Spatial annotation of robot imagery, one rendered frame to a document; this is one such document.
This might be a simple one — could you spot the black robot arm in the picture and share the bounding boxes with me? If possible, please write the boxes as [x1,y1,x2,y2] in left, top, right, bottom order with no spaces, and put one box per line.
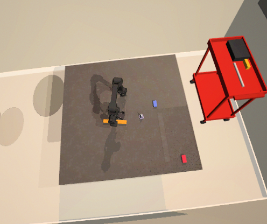
[108,77,127,124]

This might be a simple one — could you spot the red rectangular block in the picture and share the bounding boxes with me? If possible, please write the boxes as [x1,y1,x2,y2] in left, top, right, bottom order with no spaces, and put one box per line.
[181,155,187,163]

